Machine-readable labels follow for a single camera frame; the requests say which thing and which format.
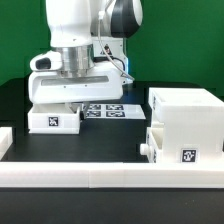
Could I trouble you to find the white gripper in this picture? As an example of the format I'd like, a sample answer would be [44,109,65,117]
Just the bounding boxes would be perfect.
[28,68,123,104]

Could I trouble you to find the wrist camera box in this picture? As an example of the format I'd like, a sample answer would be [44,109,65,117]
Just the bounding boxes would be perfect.
[30,51,63,71]

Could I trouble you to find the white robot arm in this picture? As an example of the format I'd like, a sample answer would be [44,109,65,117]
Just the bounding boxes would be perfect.
[28,0,143,104]

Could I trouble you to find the white drawer box cabinet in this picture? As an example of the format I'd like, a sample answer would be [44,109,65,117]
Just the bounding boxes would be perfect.
[148,88,224,163]

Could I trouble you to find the white left fence piece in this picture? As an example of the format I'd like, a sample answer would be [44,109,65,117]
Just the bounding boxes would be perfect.
[0,127,13,160]

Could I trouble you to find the black cable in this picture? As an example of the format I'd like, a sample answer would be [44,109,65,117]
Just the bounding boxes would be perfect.
[98,9,135,83]

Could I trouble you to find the marker sheet on table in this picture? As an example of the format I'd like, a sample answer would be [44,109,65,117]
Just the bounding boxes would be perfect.
[86,104,145,120]

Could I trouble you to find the white front fence rail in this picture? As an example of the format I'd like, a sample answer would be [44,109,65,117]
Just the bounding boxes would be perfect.
[0,162,224,188]

